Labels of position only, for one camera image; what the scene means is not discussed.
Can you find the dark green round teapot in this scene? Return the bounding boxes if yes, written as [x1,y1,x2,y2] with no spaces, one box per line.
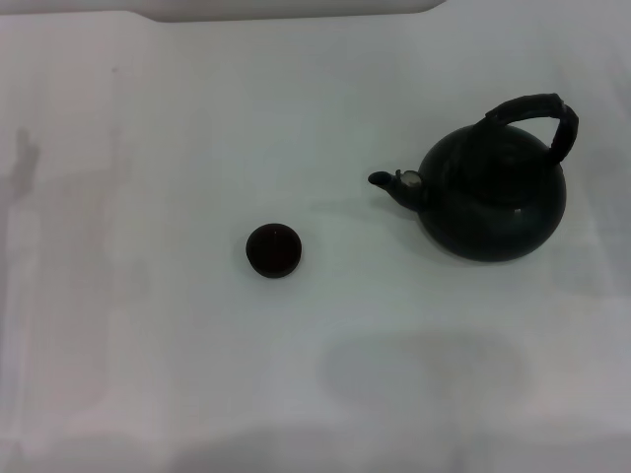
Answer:
[367,92,581,263]

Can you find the small dark brown teacup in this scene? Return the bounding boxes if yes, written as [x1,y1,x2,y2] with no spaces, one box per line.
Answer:
[245,222,304,280]

